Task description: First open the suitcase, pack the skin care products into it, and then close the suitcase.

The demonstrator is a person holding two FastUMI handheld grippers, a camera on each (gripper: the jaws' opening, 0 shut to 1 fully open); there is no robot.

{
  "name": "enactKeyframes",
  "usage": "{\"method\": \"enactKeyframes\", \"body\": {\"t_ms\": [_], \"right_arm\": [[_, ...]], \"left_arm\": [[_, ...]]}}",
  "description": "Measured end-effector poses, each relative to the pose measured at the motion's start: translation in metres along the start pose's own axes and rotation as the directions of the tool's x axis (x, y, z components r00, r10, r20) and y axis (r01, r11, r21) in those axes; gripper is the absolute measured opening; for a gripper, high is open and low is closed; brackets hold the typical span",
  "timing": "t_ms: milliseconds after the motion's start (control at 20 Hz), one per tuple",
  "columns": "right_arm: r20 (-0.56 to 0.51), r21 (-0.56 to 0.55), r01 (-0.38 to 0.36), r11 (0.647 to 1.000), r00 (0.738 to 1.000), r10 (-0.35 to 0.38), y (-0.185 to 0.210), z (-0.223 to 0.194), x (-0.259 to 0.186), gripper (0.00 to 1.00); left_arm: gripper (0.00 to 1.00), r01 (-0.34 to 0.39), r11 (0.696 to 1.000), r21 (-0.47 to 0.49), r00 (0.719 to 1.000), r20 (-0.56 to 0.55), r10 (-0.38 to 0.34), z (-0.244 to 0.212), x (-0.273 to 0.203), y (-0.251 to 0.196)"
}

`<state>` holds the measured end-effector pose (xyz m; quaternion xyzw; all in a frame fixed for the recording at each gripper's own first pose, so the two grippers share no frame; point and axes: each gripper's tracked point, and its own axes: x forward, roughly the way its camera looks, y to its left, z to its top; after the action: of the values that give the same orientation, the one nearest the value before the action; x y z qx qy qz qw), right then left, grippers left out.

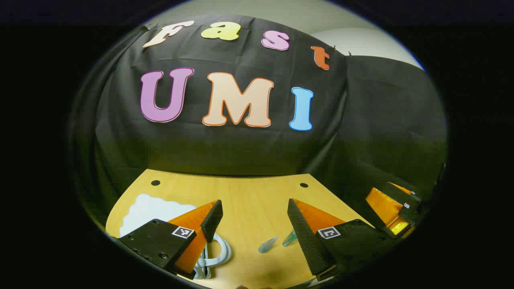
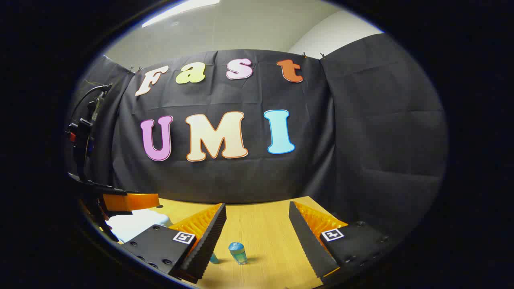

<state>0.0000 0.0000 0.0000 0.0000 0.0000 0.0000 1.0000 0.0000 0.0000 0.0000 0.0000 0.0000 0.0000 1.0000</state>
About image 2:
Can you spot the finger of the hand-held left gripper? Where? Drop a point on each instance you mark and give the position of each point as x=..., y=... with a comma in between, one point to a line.
x=130, y=202

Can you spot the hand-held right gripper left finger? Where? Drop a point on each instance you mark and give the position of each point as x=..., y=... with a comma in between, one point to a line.
x=209, y=241

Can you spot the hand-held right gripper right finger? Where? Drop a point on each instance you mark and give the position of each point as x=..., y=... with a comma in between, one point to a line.
x=307, y=245

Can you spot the white and blue tube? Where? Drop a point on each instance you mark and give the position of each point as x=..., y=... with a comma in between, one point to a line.
x=213, y=259

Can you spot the pale blue small suitcase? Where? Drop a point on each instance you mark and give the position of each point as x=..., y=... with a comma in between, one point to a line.
x=134, y=224

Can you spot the clear blue bottle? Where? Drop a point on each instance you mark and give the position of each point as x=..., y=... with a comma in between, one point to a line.
x=238, y=253

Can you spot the black backdrop cloth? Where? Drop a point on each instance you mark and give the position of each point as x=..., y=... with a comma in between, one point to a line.
x=249, y=176

